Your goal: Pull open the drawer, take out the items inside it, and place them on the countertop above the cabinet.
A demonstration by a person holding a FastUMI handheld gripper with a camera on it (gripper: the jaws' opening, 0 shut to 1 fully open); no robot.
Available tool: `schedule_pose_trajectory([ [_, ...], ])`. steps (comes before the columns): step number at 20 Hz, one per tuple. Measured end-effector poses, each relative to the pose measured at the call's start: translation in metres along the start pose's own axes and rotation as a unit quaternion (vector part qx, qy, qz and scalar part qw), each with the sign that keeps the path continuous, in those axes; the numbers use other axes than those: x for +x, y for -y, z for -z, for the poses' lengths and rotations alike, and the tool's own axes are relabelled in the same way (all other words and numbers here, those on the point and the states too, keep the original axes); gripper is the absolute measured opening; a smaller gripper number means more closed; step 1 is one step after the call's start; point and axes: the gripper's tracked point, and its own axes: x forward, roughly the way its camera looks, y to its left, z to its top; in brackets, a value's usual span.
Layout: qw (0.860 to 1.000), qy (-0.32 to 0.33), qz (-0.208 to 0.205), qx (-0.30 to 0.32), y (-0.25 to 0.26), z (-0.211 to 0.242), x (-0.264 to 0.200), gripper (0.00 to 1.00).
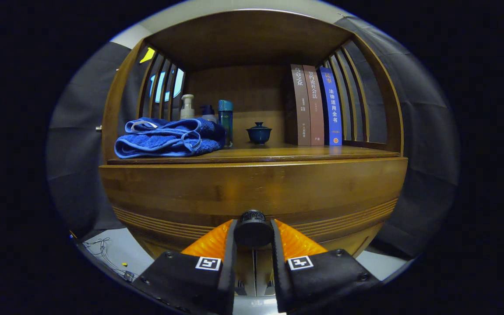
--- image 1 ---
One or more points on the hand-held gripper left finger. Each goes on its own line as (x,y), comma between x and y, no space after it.
(227,271)

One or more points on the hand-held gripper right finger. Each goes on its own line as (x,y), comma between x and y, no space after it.
(280,271)

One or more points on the wooden drawer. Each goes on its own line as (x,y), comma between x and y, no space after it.
(256,183)

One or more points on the wooden countertop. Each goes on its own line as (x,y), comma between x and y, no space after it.
(278,153)

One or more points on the wooden cabinet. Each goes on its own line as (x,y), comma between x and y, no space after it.
(243,39)

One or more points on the blue lidded teacup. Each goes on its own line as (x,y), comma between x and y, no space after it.
(259,134)

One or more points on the blue folded towel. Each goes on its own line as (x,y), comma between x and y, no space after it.
(168,140)

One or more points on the teal bottle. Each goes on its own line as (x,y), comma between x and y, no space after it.
(226,122)

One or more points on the white bottle blue cap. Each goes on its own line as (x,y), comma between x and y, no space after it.
(208,113)

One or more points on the dark brown book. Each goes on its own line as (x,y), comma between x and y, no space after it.
(300,109)

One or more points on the reddish brown book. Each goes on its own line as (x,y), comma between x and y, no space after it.
(315,109)

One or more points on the white pump bottle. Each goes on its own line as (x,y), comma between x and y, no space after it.
(187,109)

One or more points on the blue book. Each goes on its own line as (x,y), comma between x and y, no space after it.
(333,109)

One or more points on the black backdrop cloth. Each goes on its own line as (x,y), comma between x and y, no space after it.
(422,131)

